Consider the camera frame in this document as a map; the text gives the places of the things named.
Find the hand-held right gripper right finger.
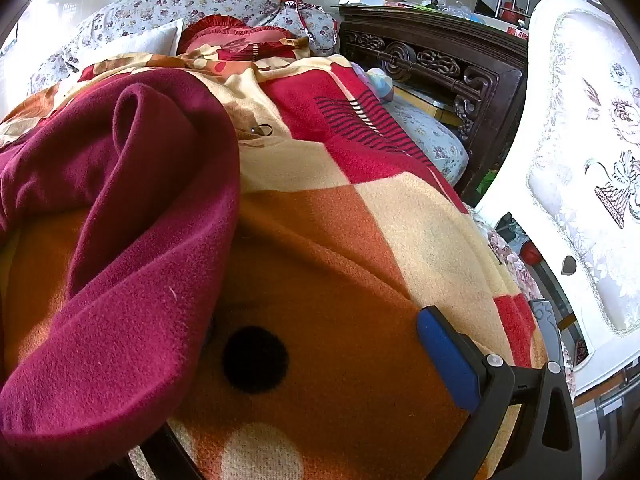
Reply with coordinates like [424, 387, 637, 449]
[416, 305, 583, 480]

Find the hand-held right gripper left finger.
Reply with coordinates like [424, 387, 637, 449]
[127, 417, 206, 480]

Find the maroon fleece garment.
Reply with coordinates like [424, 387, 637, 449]
[0, 71, 242, 468]

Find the red orange cream patchwork blanket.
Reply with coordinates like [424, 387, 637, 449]
[0, 52, 551, 480]

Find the light blue floral pillow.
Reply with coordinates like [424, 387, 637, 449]
[387, 95, 470, 186]

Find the white upholstered chair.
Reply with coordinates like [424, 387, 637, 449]
[472, 0, 640, 396]

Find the pastel cloth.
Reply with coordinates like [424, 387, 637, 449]
[369, 67, 397, 102]

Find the dark carved wooden headboard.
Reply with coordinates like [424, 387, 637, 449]
[337, 5, 529, 206]

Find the red ruffled cushion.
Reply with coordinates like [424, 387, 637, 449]
[176, 15, 301, 61]

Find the white pillow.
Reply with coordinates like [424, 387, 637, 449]
[75, 19, 185, 68]

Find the floral quilt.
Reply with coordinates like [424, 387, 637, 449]
[30, 0, 338, 96]

